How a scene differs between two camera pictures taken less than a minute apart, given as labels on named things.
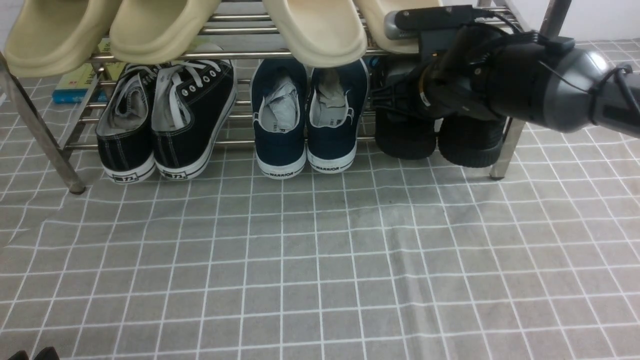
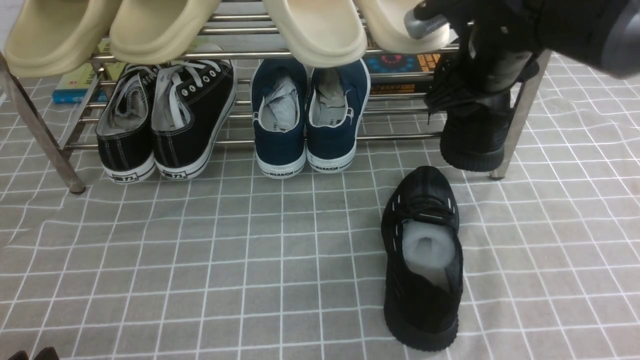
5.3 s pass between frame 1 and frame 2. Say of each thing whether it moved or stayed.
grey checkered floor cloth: stayed
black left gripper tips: stayed
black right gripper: moved
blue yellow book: stayed
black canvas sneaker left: stayed
